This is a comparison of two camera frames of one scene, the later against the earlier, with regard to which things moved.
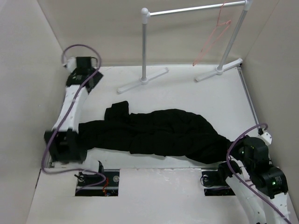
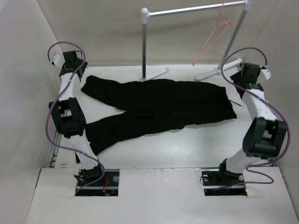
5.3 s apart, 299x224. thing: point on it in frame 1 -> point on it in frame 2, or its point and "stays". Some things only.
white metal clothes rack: [222, 67] stays
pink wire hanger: [227, 22] stays
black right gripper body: [237, 150] -> [236, 78]
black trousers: [168, 132] -> [147, 104]
